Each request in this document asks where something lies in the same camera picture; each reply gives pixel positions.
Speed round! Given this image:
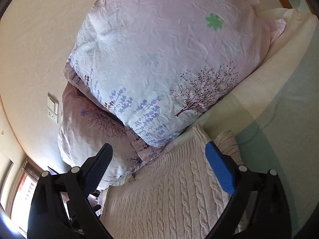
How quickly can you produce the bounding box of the beige cable-knit sweater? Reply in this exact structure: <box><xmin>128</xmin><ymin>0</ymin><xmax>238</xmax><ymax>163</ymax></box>
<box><xmin>100</xmin><ymin>125</ymin><xmax>230</xmax><ymax>238</ymax></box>

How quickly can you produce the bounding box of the pink floral left pillow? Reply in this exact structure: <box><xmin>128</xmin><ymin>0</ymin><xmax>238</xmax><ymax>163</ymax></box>
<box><xmin>58</xmin><ymin>83</ymin><xmax>145</xmax><ymax>190</ymax></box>

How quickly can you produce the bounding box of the pastel patchwork bed sheet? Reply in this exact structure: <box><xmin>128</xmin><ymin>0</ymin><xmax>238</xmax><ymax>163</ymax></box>
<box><xmin>164</xmin><ymin>8</ymin><xmax>319</xmax><ymax>239</ymax></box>

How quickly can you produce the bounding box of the pink lavender right pillow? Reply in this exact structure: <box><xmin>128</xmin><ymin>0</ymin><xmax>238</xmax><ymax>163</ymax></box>
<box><xmin>64</xmin><ymin>0</ymin><xmax>286</xmax><ymax>162</ymax></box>

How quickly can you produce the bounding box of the window with wooden frame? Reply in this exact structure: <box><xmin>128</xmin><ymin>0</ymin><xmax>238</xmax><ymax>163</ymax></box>
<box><xmin>1</xmin><ymin>153</ymin><xmax>43</xmax><ymax>238</ymax></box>

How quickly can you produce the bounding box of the wall light switch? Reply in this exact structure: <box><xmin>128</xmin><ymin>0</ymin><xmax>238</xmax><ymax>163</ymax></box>
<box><xmin>47</xmin><ymin>93</ymin><xmax>59</xmax><ymax>124</ymax></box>

